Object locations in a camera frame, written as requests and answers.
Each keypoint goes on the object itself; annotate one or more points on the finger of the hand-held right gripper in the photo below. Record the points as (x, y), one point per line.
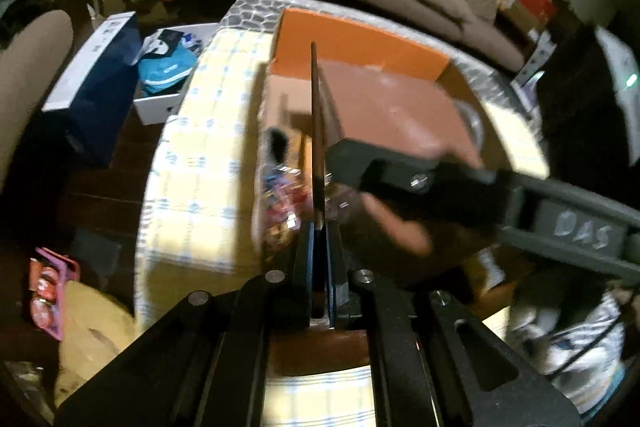
(390, 167)

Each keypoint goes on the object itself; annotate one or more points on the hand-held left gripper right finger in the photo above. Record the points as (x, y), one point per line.
(336, 277)

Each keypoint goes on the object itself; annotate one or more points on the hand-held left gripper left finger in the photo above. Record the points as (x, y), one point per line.
(307, 277)

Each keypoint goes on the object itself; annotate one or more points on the bag of colourful rubber bands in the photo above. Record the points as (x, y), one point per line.
(282, 197)

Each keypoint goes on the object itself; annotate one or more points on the orange cardboard box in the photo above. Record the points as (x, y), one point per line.
(350, 37)

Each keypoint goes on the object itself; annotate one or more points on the person's white patterned clothing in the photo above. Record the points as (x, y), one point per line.
(575, 342)

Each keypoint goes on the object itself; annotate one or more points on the red box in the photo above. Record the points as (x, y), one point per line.
(535, 4)

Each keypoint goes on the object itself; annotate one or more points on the yellow bag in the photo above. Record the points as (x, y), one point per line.
(95, 332)

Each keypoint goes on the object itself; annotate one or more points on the white open box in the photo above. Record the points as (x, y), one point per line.
(155, 107)

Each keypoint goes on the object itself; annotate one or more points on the blue packets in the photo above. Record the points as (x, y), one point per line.
(165, 72)

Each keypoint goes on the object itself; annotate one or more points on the pink package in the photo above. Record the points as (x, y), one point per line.
(45, 287)

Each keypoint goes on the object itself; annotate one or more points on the navy blue box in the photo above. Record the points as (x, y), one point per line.
(105, 87)

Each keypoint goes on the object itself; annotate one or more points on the brown chair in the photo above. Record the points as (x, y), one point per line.
(30, 72)

